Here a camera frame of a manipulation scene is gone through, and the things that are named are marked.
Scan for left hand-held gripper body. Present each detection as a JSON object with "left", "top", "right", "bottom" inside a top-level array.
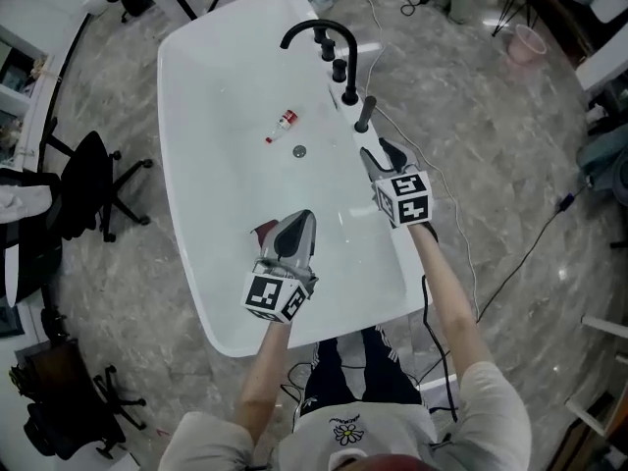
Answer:
[{"left": 239, "top": 256, "right": 320, "bottom": 325}]

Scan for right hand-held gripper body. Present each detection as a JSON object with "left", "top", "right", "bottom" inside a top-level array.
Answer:
[{"left": 372, "top": 163, "right": 437, "bottom": 231}]

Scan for black handheld shower wand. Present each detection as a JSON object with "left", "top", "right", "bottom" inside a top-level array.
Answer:
[{"left": 353, "top": 94, "right": 378, "bottom": 134}]

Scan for person's left forearm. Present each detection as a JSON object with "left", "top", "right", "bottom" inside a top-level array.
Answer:
[{"left": 233, "top": 319, "right": 293, "bottom": 444}]

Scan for person's right forearm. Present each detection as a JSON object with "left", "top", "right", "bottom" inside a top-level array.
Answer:
[{"left": 407, "top": 221, "right": 495, "bottom": 380}]

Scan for white bathtub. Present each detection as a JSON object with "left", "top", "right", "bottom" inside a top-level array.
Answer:
[{"left": 156, "top": 0, "right": 433, "bottom": 359}]

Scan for black gooseneck bathtub faucet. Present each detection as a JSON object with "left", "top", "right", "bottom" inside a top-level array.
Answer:
[{"left": 279, "top": 19, "right": 360, "bottom": 106}]

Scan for clear bottle with red cap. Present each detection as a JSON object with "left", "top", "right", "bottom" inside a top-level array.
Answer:
[{"left": 264, "top": 108, "right": 301, "bottom": 145}]

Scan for person's black trousers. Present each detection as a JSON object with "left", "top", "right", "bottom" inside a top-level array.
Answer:
[{"left": 298, "top": 325, "right": 426, "bottom": 416}]

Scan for pink plastic bin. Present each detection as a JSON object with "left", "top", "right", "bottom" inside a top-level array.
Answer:
[{"left": 504, "top": 23, "right": 549, "bottom": 67}]

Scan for black office chair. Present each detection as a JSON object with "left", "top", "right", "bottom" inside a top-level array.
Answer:
[{"left": 36, "top": 115, "right": 154, "bottom": 244}]

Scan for person's white shirt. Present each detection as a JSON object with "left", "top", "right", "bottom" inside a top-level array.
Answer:
[{"left": 156, "top": 360, "right": 534, "bottom": 471}]

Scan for teal padded chair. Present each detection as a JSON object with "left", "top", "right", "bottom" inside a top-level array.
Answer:
[{"left": 576, "top": 115, "right": 628, "bottom": 190}]

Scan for dark table with black legs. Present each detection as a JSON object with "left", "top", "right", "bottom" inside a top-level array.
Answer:
[{"left": 492, "top": 0, "right": 598, "bottom": 63}]

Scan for black chair with white jacket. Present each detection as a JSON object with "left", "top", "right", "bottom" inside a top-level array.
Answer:
[{"left": 0, "top": 167, "right": 65, "bottom": 308}]

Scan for black chair with bag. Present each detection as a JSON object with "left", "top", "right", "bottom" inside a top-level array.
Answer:
[{"left": 9, "top": 339, "right": 148, "bottom": 460}]

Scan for white shelf unit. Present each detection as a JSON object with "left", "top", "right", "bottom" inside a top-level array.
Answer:
[{"left": 0, "top": 22, "right": 55, "bottom": 176}]

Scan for white floor cable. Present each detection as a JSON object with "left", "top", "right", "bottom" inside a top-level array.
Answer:
[{"left": 365, "top": 0, "right": 480, "bottom": 321}]

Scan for black floor cable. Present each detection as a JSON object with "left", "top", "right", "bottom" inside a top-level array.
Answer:
[{"left": 476, "top": 183, "right": 590, "bottom": 323}]

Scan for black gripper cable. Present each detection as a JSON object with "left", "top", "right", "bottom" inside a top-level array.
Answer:
[{"left": 420, "top": 272, "right": 460, "bottom": 424}]

